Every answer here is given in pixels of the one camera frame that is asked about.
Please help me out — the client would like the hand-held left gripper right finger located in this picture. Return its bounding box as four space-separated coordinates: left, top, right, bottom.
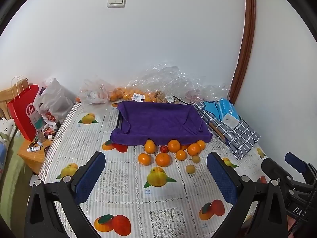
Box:
206 151 289 238

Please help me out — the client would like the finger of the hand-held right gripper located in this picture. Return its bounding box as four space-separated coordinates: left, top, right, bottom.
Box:
285 152 317 186
261 157 294 186

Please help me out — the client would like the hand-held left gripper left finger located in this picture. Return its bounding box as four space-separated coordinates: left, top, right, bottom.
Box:
23 151 107 238

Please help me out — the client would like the large round orange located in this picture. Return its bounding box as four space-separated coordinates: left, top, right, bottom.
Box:
156 152 171 167

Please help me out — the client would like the black tray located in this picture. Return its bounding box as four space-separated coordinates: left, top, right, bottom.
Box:
116 110 124 131

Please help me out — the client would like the oval orange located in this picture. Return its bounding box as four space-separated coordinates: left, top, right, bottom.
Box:
144 139 157 154

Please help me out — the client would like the fruit print tablecloth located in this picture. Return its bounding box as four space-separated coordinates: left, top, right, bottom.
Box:
37 99 290 238

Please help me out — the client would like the grey plaid cloth bag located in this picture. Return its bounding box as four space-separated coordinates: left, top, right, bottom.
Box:
193 102 261 159

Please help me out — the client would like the wooden stick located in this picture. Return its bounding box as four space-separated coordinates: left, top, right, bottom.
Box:
207 120 228 142

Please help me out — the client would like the wooden nightstand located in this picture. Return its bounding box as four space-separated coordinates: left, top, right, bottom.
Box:
17 129 53 175

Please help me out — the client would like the cluster of small bottles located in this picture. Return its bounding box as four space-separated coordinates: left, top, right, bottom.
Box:
27 123 59 153

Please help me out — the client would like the blue tissue pack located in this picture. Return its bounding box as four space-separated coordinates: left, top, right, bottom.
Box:
215 98 241 129

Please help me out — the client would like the light blue paper folder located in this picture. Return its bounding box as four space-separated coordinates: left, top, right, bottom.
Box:
198 101 223 120

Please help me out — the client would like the green blanket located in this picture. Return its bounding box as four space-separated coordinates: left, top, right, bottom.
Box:
0 134 37 219

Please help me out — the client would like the white translucent plastic bag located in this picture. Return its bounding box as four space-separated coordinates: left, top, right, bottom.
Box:
79 79 112 105

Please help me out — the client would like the grey white plastic bag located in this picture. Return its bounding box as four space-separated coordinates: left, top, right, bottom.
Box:
33 78 76 129

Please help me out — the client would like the purple towel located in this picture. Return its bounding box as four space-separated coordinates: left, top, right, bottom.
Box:
110 101 213 146

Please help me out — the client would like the clear bag of oranges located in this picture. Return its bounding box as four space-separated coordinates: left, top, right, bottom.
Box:
109 85 133 103

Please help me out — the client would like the red paper shopping bag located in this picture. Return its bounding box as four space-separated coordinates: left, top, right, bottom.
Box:
7 76 41 142

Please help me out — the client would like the labelled bag of oranges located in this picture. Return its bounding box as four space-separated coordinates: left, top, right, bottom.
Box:
131 90 151 103

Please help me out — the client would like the white dotted pillow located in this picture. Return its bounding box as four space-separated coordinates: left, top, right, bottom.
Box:
0 118 18 144

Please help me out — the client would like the labelled bag of longans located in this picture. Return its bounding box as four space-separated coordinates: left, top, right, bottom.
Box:
149 90 179 104

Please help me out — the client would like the crinkled clear plastic bag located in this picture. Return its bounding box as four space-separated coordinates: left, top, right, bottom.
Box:
127 61 231 105

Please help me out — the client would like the wooden headboard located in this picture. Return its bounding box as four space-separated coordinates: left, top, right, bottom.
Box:
0 79 29 119

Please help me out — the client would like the black cable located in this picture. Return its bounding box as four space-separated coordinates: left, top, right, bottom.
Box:
173 95 194 105

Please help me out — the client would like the brown wooden door frame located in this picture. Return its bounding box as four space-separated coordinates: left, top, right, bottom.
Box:
229 0 257 103

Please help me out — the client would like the white light switch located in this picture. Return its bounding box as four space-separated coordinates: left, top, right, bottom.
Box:
107 0 127 8

